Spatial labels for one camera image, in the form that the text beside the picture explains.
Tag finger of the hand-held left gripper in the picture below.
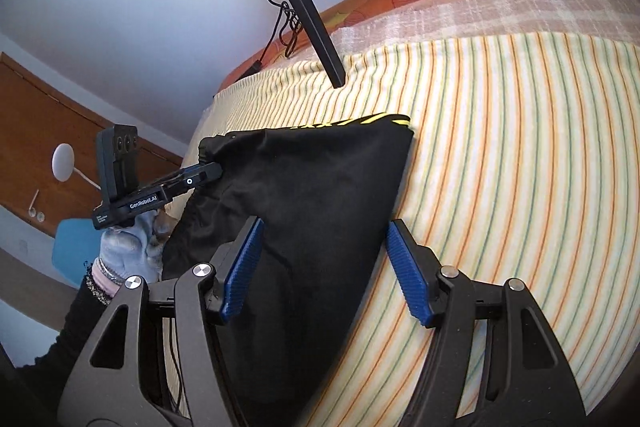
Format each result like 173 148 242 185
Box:
161 162 224 204

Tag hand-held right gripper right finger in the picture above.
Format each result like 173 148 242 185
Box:
386 219 586 427

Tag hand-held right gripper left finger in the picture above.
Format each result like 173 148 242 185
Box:
57 216 266 427

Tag black pants with yellow print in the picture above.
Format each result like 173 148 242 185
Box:
162 112 416 427

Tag person's left forearm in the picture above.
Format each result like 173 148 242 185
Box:
20 259 126 373

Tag person's left hand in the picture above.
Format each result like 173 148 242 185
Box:
97 209 177 283

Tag white clip desk lamp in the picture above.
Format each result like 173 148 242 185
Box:
52 143 101 190

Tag wooden door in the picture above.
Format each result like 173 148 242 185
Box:
0 52 186 238

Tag yellow striped bed sheet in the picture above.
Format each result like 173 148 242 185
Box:
165 32 640 427

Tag plaid bed sheet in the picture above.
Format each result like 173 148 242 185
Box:
325 0 640 58

